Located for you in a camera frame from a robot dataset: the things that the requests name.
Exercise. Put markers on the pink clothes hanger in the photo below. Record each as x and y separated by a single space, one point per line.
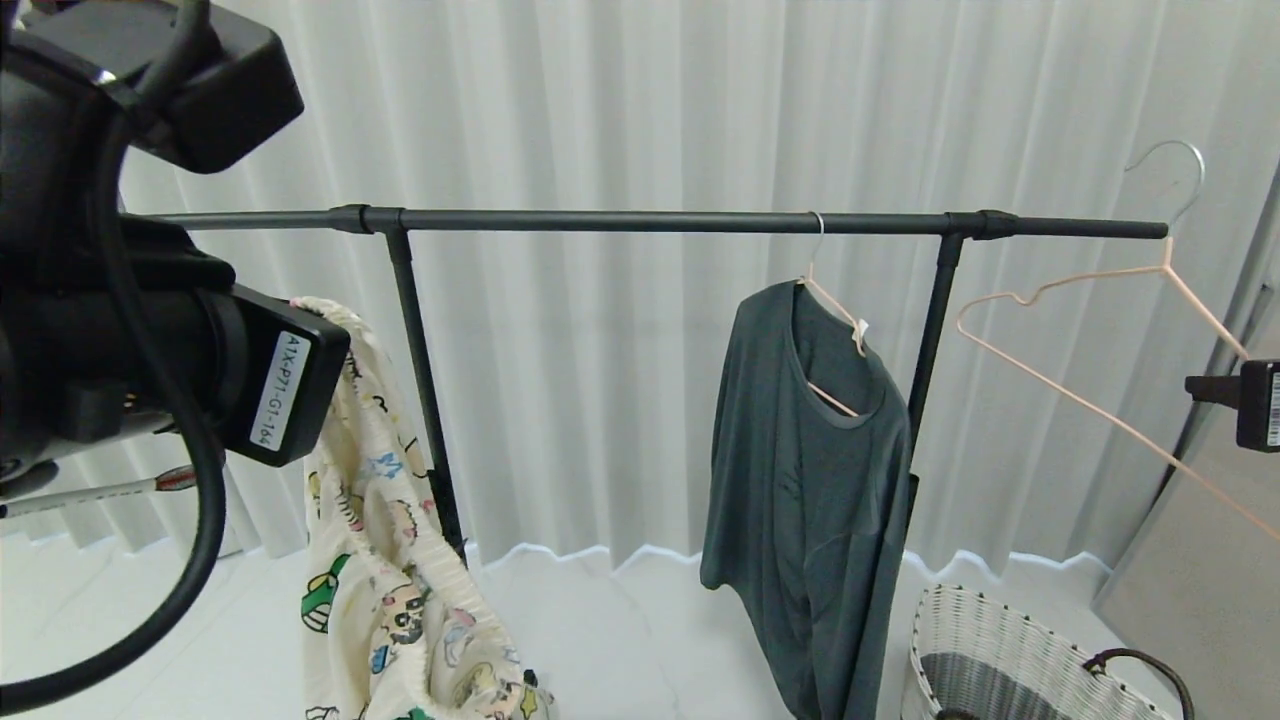
1060 390
835 310

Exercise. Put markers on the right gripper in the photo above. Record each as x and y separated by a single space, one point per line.
1260 405

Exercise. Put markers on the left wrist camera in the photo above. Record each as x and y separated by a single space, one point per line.
220 80

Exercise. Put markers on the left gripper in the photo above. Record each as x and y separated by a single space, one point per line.
280 380

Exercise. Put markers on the cream printed garment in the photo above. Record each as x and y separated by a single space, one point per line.
400 560

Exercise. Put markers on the black clothes rack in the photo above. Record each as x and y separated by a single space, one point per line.
650 221

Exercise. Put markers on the white curtain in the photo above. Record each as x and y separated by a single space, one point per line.
650 100

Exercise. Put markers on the white laundry basket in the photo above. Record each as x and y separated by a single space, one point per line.
990 650

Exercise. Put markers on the dark grey t-shirt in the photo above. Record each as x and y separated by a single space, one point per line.
810 500

